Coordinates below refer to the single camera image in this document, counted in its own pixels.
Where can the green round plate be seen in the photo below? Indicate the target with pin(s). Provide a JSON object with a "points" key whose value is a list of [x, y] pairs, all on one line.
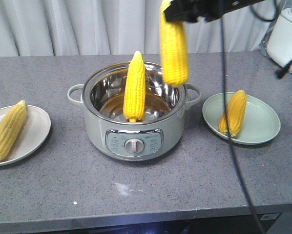
{"points": [[261, 123]]}

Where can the yellow corn cob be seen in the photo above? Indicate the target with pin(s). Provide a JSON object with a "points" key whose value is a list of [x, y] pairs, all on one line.
{"points": [[10, 127], [135, 89], [232, 120], [173, 45]]}

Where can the green electric cooking pot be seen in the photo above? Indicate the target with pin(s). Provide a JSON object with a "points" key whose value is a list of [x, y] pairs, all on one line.
{"points": [[101, 100]]}

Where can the white round plate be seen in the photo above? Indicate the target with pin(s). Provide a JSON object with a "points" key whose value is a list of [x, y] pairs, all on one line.
{"points": [[32, 135]]}

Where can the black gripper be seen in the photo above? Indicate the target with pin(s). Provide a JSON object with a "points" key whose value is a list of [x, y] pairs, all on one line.
{"points": [[191, 10]]}

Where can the white kitchen appliance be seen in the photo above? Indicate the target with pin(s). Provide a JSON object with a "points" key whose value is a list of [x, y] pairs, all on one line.
{"points": [[279, 46]]}

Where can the grey curtain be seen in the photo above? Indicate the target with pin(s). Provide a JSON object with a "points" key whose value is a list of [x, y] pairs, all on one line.
{"points": [[112, 27]]}

